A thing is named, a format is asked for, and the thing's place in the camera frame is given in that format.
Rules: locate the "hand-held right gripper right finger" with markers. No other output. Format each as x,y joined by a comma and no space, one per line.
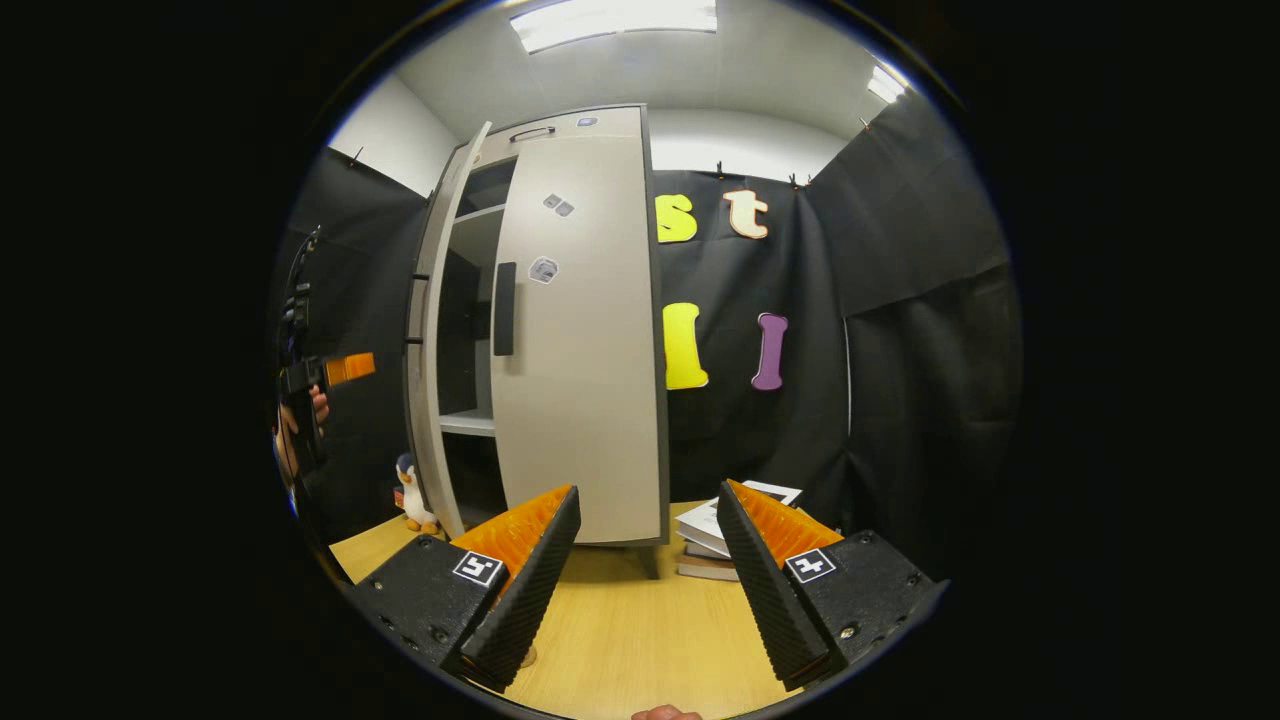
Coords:
765,590

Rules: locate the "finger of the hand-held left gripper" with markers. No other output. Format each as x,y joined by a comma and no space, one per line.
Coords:
350,368

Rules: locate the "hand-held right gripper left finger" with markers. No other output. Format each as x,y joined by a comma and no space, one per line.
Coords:
530,590

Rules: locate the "green label clear bottle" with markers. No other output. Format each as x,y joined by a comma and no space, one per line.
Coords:
528,657

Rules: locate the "white cabinet door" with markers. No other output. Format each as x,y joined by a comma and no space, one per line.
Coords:
585,400
430,400

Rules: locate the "white and grey cabinet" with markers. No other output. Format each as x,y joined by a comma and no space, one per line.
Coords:
465,422

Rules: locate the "brown cover book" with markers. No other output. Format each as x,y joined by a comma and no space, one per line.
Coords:
705,570

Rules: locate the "white cover book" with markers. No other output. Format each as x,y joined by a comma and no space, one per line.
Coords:
705,522

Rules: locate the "penguin plush toy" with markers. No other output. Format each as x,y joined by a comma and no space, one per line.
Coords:
413,495

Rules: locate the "black backdrop cloth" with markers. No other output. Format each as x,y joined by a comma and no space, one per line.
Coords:
900,420

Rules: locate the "large ceiling light panel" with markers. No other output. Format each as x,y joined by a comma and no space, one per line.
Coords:
615,22

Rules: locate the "small ceiling light panel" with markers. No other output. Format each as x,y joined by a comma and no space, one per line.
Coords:
886,84

